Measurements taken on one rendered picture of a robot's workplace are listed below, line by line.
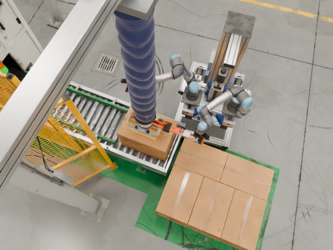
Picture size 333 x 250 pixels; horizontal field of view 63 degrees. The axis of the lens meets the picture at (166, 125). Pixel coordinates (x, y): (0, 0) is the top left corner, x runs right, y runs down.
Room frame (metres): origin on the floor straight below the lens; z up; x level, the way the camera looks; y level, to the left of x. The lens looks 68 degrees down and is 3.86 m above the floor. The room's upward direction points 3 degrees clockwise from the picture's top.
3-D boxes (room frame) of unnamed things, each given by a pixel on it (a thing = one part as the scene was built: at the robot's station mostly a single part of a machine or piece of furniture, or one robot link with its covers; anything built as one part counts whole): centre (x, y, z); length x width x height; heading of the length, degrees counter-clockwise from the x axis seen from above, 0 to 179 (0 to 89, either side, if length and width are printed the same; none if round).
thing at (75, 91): (1.79, 1.23, 0.60); 1.60 x 0.10 x 0.09; 71
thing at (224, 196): (0.55, -0.65, 0.34); 1.20 x 1.00 x 0.40; 71
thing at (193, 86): (1.55, -0.28, 1.20); 0.13 x 0.12 x 0.14; 17
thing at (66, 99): (0.69, 1.05, 1.05); 0.87 x 0.10 x 2.10; 123
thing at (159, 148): (1.15, 0.21, 0.75); 0.60 x 0.40 x 0.40; 72
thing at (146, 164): (1.12, 1.08, 0.50); 2.31 x 0.05 x 0.19; 71
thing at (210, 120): (1.02, -0.40, 1.54); 0.11 x 0.11 x 0.08; 36
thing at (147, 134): (1.05, 0.26, 1.13); 0.34 x 0.10 x 0.05; 71
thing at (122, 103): (1.73, 0.87, 0.50); 2.31 x 0.05 x 0.19; 71
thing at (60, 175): (0.42, 0.87, 1.62); 0.20 x 0.05 x 0.30; 71
